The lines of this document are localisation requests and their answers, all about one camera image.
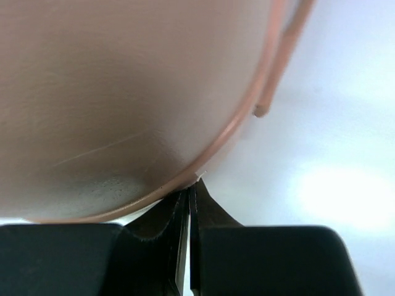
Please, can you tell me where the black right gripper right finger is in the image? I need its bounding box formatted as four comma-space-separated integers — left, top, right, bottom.
189, 181, 362, 295

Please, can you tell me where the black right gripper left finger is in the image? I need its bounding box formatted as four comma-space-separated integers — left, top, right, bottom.
1, 191, 189, 295

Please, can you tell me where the pink hard-shell suitcase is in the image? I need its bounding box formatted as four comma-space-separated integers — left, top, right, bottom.
1, 1, 314, 223

